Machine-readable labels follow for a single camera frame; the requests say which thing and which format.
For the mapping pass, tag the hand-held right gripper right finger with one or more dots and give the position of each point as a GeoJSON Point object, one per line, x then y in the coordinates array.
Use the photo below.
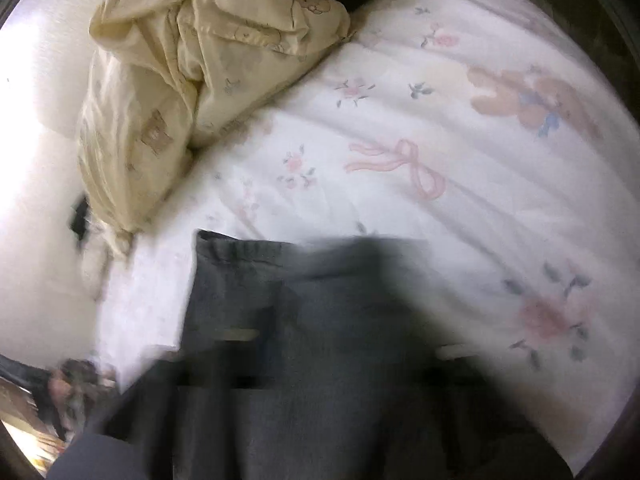
{"type": "Point", "coordinates": [390, 290]}

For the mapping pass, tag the dark grey pants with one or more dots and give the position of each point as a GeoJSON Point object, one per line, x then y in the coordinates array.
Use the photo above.
{"type": "Point", "coordinates": [325, 410]}

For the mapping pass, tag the white floral bed sheet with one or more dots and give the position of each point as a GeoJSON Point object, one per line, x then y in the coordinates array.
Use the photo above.
{"type": "Point", "coordinates": [450, 210]}

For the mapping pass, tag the yellow bear print duvet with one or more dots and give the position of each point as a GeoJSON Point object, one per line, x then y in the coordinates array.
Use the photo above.
{"type": "Point", "coordinates": [165, 60]}

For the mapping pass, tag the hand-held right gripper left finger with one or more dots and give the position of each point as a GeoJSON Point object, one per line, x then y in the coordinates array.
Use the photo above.
{"type": "Point", "coordinates": [240, 382]}

